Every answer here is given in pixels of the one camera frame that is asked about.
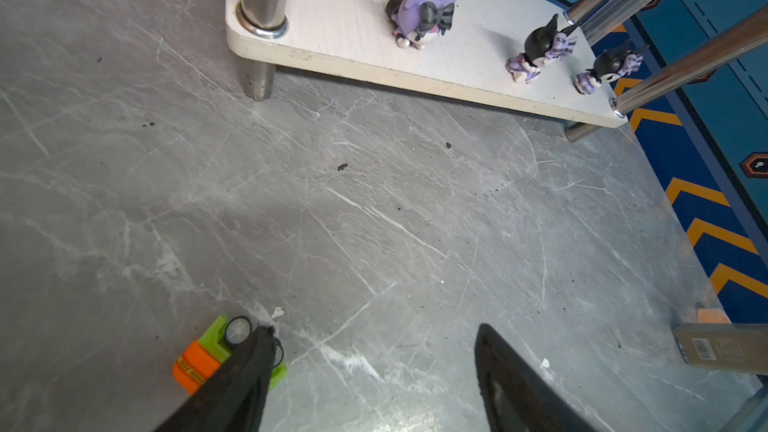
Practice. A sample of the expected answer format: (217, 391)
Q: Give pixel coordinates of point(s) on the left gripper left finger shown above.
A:
(235, 397)

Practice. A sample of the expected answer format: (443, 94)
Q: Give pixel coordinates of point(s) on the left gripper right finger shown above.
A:
(515, 397)

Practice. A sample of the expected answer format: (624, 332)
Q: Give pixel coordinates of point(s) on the green orange toy car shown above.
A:
(205, 356)

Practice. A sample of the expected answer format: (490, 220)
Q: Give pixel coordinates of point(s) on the black purple figure toy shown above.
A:
(611, 65)

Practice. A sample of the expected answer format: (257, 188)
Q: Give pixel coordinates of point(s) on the light purple figure toy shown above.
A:
(418, 22)

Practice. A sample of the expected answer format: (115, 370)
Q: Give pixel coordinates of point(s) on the white two-tier shelf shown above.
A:
(353, 39)

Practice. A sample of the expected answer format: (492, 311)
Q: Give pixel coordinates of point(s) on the orange tape roll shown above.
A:
(712, 316)

